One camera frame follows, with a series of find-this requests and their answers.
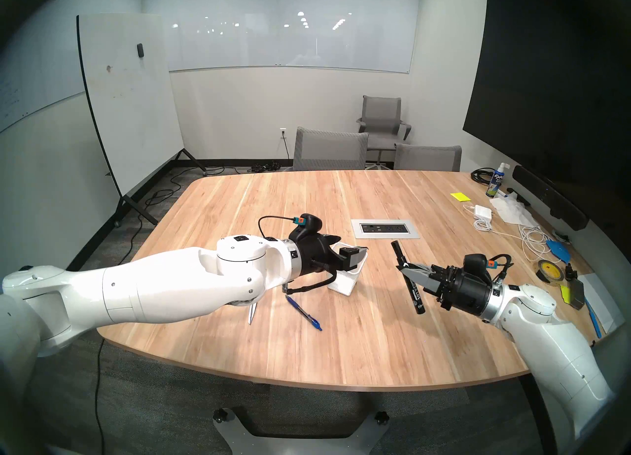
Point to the dark grey small box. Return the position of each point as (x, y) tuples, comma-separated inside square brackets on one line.
[(577, 292)]

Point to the white paper sheet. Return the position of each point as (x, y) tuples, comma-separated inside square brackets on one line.
[(604, 301)]

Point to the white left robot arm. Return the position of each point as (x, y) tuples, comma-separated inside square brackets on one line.
[(148, 291)]

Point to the large wall glass board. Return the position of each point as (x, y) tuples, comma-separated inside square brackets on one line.
[(286, 40)]

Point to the grey mesh office chair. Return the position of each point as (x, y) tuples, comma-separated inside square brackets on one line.
[(429, 158), (330, 151)]

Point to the black video sound bar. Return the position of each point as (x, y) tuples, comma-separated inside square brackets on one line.
[(547, 195)]

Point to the white mesh pen holder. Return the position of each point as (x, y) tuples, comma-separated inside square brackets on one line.
[(345, 285)]

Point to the yellow sticky note pad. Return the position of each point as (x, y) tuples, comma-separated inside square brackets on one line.
[(460, 197)]

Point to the blue ballpoint pen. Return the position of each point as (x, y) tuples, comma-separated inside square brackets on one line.
[(305, 315)]

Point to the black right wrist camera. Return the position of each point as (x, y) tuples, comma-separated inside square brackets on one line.
[(475, 265)]

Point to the small yellow note piece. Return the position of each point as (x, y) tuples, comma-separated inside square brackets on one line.
[(565, 294)]

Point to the crumpled white tissue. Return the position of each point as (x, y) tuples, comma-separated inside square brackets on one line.
[(510, 210)]

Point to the grey office chair with armrests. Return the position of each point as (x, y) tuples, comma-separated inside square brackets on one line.
[(380, 114)]

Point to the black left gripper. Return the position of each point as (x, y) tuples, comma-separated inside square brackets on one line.
[(315, 257)]

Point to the white power adapter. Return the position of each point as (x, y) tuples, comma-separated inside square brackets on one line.
[(483, 212)]

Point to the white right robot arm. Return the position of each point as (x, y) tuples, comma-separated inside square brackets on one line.
[(557, 340)]

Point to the black permanent marker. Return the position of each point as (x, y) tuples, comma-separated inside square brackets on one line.
[(419, 306)]

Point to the Expo cleaner spray bottle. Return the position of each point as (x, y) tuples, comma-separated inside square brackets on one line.
[(494, 185)]

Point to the rolling whiteboard on stand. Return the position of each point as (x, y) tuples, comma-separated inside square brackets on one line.
[(128, 99)]

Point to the side wall glass board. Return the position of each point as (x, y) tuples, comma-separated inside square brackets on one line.
[(24, 89)]

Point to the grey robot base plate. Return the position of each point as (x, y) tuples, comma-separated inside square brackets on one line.
[(300, 444)]

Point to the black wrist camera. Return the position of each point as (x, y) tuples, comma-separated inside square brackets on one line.
[(475, 265), (310, 226)]

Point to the large black wall screen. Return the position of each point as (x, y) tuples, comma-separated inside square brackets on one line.
[(542, 89)]

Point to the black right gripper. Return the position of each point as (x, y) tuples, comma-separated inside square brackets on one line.
[(466, 294)]

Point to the grey table outlet panel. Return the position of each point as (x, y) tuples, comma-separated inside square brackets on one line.
[(384, 228)]

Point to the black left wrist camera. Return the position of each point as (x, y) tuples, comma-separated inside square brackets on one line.
[(310, 226)]

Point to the blue flat object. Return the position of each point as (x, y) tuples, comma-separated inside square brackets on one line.
[(559, 251)]

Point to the yellow black tape roll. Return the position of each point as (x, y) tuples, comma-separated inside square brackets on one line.
[(548, 268)]

